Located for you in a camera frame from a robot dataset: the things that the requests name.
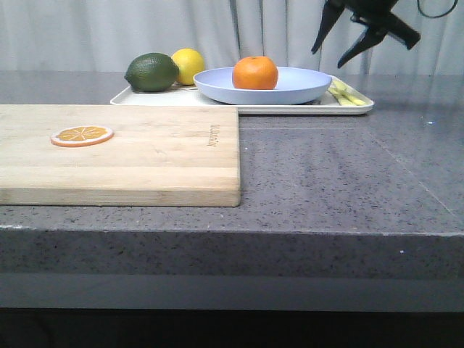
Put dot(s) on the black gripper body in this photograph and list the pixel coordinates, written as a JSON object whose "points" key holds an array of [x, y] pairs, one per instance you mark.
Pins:
{"points": [[379, 13]]}

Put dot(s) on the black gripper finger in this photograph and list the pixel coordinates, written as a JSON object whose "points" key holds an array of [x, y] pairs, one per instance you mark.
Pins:
{"points": [[370, 37], [332, 11]]}

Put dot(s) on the whole orange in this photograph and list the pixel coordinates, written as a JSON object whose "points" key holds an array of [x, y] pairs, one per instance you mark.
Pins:
{"points": [[256, 73]]}

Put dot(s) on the white rectangular tray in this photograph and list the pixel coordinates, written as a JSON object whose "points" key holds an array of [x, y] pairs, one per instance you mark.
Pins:
{"points": [[189, 96]]}

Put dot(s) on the yellow fruit peel strips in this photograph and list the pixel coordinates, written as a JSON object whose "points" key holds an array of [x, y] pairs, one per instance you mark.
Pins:
{"points": [[339, 91]]}

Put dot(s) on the yellow lemon right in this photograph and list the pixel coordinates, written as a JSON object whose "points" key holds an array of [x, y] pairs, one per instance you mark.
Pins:
{"points": [[189, 62]]}

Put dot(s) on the green lime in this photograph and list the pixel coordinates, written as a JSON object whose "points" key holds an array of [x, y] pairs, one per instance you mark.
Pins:
{"points": [[152, 72]]}

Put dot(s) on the wooden cutting board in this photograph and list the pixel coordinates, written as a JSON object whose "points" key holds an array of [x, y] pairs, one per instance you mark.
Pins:
{"points": [[158, 156]]}

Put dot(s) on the orange slice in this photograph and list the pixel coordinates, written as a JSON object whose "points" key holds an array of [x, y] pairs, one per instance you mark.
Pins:
{"points": [[82, 135]]}

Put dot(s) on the grey curtain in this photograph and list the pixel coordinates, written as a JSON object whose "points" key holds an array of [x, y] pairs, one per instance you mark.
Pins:
{"points": [[105, 36]]}

